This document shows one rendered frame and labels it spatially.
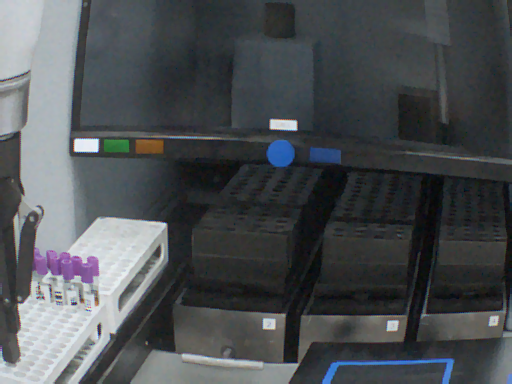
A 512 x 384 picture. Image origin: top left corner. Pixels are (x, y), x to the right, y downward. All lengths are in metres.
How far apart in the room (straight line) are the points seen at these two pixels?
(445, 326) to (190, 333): 0.32
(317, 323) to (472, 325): 0.21
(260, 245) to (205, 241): 0.06
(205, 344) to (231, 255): 0.12
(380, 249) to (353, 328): 0.11
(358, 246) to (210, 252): 0.18
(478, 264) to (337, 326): 0.21
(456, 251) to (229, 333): 0.30
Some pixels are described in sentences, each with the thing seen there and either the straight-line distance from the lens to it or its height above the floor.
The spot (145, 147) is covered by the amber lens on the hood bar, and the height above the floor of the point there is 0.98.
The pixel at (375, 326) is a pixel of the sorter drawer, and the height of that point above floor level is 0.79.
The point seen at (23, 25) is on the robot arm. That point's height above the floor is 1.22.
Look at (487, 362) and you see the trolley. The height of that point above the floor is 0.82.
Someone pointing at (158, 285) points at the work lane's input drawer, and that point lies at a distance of 1.52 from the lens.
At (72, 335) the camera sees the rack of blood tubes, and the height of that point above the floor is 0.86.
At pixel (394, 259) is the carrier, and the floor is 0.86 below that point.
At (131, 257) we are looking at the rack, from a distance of 1.47.
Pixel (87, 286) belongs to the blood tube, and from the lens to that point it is 1.26.
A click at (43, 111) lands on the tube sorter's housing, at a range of 1.56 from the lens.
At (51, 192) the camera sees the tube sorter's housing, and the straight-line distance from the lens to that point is 1.58.
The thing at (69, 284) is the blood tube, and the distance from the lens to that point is 1.27.
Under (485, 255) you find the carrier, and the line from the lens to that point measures 1.49.
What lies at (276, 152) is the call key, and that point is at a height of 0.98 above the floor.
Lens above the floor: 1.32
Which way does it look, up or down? 15 degrees down
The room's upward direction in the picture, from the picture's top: 1 degrees clockwise
